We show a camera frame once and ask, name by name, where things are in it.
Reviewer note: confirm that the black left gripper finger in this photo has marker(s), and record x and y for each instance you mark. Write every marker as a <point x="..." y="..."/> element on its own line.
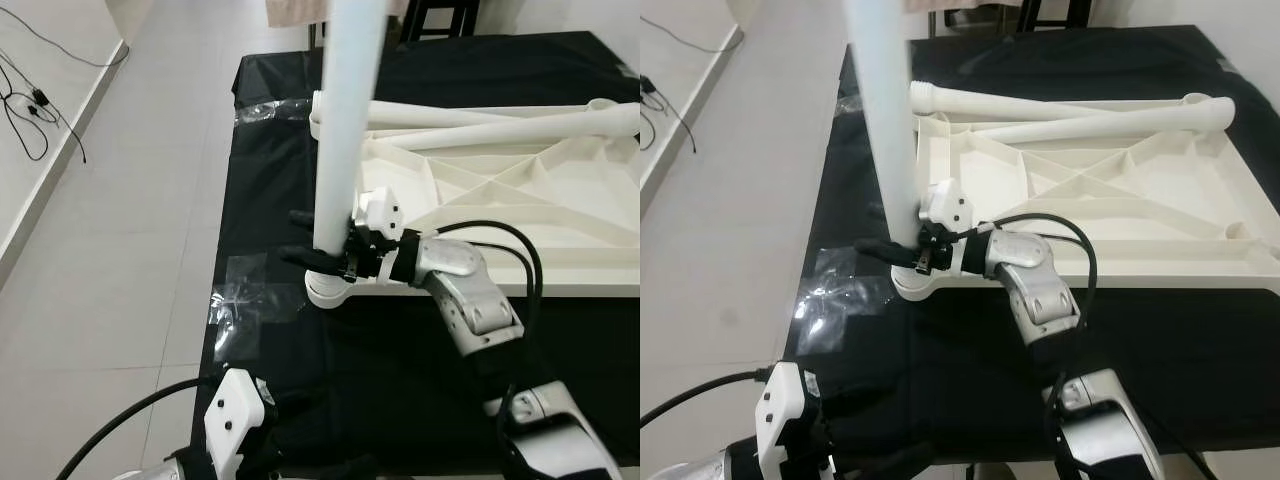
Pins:
<point x="890" y="462"/>
<point x="335" y="468"/>

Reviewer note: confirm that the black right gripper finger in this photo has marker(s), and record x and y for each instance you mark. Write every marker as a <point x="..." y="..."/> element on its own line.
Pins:
<point x="312" y="258"/>
<point x="302" y="218"/>
<point x="885" y="252"/>

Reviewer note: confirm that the white plastic table leg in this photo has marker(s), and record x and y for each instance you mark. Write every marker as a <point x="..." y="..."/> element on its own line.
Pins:
<point x="1100" y="122"/>
<point x="1000" y="103"/>
<point x="885" y="100"/>
<point x="420" y="112"/>
<point x="520" y="127"/>
<point x="350" y="100"/>

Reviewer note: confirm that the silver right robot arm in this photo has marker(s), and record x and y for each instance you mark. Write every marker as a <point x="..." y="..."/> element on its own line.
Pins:
<point x="470" y="300"/>
<point x="1040" y="290"/>

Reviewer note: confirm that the white plastic children table top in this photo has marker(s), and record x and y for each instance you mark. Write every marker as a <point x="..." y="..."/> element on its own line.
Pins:
<point x="1100" y="200"/>
<point x="500" y="190"/>

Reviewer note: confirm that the black tablecloth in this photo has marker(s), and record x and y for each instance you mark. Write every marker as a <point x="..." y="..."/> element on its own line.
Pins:
<point x="400" y="380"/>
<point x="950" y="380"/>

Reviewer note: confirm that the beige cloth covered table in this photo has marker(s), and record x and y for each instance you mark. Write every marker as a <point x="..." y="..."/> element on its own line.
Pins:
<point x="295" y="12"/>
<point x="950" y="5"/>

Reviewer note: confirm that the black round stool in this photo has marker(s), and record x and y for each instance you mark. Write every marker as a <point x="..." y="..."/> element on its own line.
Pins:
<point x="418" y="20"/>
<point x="1030" y="15"/>

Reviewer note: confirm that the black power plug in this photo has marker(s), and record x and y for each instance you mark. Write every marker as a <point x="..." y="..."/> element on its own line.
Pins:
<point x="652" y="100"/>
<point x="40" y="97"/>

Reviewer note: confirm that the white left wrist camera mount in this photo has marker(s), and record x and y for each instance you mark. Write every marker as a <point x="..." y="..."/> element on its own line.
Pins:
<point x="230" y="410"/>
<point x="785" y="410"/>

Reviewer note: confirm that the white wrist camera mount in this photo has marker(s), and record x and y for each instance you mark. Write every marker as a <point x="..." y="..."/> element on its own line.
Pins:
<point x="380" y="210"/>
<point x="785" y="410"/>
<point x="230" y="410"/>
<point x="945" y="205"/>

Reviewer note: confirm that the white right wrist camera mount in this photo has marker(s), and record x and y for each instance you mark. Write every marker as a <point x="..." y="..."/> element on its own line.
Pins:
<point x="380" y="210"/>
<point x="945" y="205"/>

